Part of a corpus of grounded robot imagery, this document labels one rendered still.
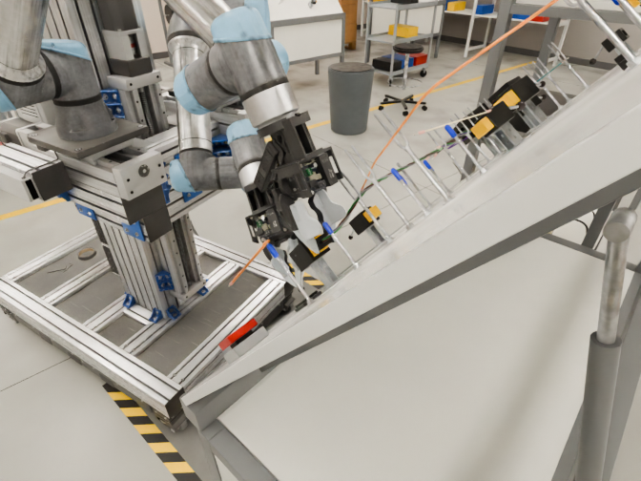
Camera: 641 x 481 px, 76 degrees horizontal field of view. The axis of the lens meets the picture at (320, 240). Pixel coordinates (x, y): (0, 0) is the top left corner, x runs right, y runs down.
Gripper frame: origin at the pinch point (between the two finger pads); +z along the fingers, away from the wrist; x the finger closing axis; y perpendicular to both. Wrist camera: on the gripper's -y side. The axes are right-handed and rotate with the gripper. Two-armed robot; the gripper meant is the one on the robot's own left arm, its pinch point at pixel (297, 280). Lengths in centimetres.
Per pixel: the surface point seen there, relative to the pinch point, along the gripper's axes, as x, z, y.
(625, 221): 38, 14, 42
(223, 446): -24.4, 24.5, 1.0
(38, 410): -147, -4, -60
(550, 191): 31, 13, 58
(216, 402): -23.6, 16.4, 1.0
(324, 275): 7.9, 2.9, 8.5
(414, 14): 148, -418, -498
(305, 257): 6.4, -0.8, 10.6
